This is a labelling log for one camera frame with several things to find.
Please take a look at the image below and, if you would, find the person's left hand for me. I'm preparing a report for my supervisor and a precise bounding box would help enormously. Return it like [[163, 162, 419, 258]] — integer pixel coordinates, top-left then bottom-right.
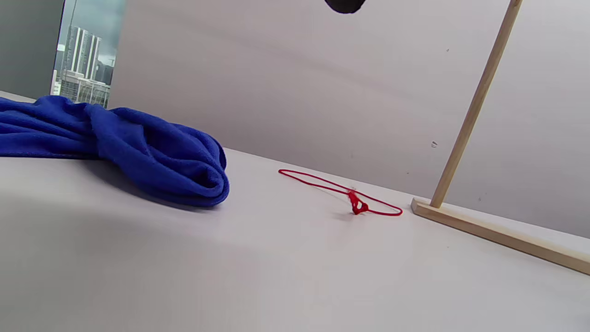
[[324, 0, 367, 14]]

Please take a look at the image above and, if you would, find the grey partition panel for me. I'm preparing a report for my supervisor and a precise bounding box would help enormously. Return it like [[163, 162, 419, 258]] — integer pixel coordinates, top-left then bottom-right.
[[0, 0, 65, 100]]

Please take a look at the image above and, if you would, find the blue towel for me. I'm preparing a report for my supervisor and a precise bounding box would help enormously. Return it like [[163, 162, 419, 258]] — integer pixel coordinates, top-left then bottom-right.
[[0, 95, 230, 208]]

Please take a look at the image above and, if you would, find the window with outdoor view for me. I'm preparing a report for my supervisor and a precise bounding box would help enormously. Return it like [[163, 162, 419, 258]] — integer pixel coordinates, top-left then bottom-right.
[[50, 0, 126, 109]]

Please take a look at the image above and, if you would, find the red elastic cord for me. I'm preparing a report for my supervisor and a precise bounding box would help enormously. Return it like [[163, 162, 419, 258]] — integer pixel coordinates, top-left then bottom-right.
[[278, 169, 403, 217]]

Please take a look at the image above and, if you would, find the wooden rack with two posts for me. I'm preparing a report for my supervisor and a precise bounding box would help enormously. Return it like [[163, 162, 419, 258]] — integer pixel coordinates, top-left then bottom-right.
[[411, 0, 590, 276]]

